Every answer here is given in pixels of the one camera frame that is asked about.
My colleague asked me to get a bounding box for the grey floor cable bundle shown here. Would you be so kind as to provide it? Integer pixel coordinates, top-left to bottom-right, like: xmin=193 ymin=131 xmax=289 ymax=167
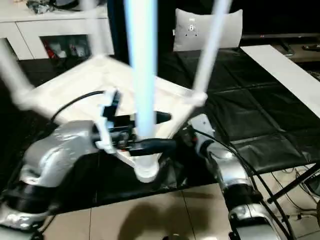
xmin=269 ymin=164 xmax=320 ymax=221

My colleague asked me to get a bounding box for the dark grey floor box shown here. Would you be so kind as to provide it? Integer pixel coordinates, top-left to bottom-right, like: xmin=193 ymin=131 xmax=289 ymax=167
xmin=302 ymin=172 xmax=320 ymax=198

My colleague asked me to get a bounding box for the white glass-door cabinet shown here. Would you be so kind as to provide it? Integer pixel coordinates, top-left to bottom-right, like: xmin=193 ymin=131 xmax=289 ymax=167
xmin=0 ymin=4 xmax=116 ymax=61

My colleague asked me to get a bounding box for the black metal table leg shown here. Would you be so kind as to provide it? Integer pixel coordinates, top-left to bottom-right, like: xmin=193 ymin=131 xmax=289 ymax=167
xmin=267 ymin=164 xmax=320 ymax=204

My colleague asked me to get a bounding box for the black table mat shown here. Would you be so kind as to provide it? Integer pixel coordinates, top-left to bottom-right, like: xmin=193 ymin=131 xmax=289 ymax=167
xmin=0 ymin=47 xmax=320 ymax=208

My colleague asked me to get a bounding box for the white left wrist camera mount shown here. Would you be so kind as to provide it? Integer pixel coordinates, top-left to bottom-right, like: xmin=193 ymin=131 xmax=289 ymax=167
xmin=94 ymin=87 xmax=124 ymax=155

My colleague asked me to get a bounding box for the dark low tv bench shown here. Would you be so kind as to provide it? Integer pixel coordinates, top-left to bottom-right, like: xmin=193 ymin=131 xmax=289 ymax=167
xmin=241 ymin=32 xmax=320 ymax=63

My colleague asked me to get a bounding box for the white flat board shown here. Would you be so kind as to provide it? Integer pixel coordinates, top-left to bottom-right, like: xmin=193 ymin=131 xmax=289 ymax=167
xmin=239 ymin=44 xmax=320 ymax=110

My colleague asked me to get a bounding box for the white pillow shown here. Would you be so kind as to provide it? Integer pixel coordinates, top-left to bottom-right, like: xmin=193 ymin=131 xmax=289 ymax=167
xmin=172 ymin=8 xmax=244 ymax=52

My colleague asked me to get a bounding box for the grey bag with black strap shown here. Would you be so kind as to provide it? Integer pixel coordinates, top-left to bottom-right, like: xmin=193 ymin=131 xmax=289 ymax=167
xmin=49 ymin=0 xmax=83 ymax=12

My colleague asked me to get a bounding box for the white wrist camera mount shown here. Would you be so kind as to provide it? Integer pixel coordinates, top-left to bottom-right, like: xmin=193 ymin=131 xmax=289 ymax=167
xmin=94 ymin=87 xmax=124 ymax=155
xmin=188 ymin=113 xmax=216 ymax=156

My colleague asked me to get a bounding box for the white plastic table top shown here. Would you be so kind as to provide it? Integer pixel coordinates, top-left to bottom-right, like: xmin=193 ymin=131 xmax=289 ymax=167
xmin=14 ymin=54 xmax=208 ymax=183

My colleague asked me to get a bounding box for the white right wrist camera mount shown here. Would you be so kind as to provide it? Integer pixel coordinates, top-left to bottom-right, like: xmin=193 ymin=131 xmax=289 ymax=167
xmin=188 ymin=113 xmax=216 ymax=156

